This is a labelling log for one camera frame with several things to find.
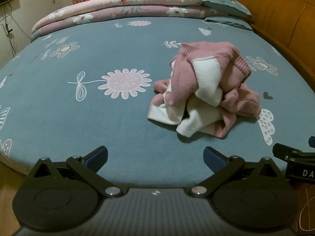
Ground pink and white knit sweater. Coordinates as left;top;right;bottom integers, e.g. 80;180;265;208
147;41;262;138

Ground blue floral bed sheet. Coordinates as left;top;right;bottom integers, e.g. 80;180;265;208
1;17;314;187

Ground blue lower pillow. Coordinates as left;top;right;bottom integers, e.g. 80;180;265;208
204;16;253;31

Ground blue pillow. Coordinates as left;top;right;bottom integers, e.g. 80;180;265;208
203;0;254;20
204;16;253;31

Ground wooden headboard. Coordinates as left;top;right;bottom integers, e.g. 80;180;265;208
237;0;314;89

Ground blue upper pillow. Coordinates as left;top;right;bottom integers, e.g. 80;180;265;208
203;0;254;20

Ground pink floral folded quilt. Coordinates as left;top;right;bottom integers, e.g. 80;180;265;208
31;0;202;33

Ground mauve floral folded quilt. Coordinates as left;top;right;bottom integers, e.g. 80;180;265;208
31;5;227;41

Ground black hanging wall cables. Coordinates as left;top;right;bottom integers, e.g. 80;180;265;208
0;3;33;57

